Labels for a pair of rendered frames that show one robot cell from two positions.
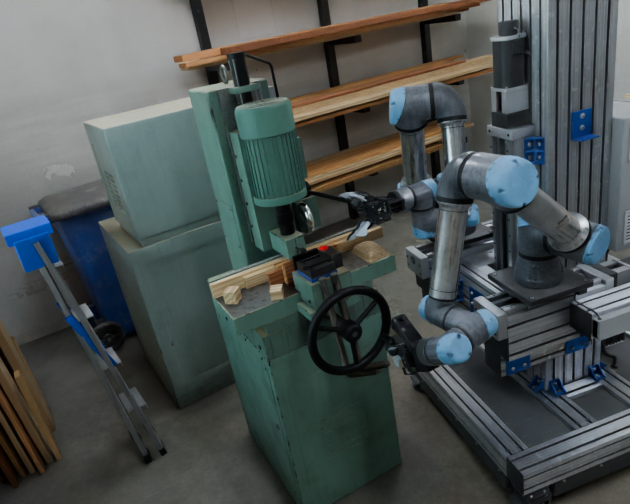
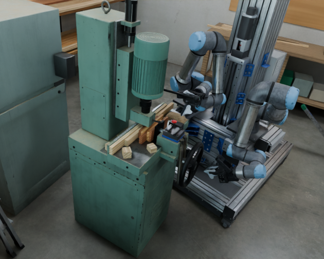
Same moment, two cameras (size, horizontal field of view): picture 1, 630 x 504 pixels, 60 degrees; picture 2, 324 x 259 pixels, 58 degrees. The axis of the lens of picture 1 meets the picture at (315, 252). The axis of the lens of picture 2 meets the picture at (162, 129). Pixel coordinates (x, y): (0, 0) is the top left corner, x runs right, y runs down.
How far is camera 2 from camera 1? 110 cm
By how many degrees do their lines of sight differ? 37
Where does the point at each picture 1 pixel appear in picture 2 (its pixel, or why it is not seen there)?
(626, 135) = (275, 65)
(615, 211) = not seen: hidden behind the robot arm
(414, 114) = (207, 48)
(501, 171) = (294, 95)
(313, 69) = not seen: outside the picture
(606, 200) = not seen: hidden behind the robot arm
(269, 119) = (164, 50)
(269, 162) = (157, 74)
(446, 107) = (221, 46)
